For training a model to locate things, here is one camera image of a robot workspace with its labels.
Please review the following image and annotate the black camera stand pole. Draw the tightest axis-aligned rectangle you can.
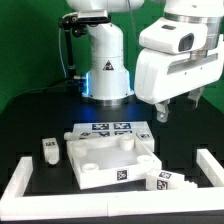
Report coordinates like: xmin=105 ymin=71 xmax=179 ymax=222
xmin=64 ymin=29 xmax=76 ymax=77

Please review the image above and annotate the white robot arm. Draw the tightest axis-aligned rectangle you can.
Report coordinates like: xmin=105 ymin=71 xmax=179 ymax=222
xmin=66 ymin=0 xmax=224 ymax=122

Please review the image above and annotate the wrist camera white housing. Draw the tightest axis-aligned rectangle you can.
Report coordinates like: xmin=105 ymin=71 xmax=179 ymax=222
xmin=139 ymin=18 xmax=208 ymax=54

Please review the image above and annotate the white U-shaped fence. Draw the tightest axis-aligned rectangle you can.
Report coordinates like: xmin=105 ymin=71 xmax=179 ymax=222
xmin=0 ymin=149 xmax=224 ymax=221

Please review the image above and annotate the white sheet with markers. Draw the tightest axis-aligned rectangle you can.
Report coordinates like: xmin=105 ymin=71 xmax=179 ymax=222
xmin=73 ymin=121 xmax=152 ymax=137

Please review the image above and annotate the white square tabletop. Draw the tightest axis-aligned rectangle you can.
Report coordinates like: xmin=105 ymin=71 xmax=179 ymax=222
xmin=67 ymin=134 xmax=162 ymax=189

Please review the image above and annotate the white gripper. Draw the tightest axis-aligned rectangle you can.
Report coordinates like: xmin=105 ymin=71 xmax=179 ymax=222
xmin=134 ymin=46 xmax=224 ymax=123

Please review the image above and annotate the black cable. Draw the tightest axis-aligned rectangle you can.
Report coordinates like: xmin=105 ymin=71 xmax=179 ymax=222
xmin=6 ymin=78 xmax=84 ymax=104

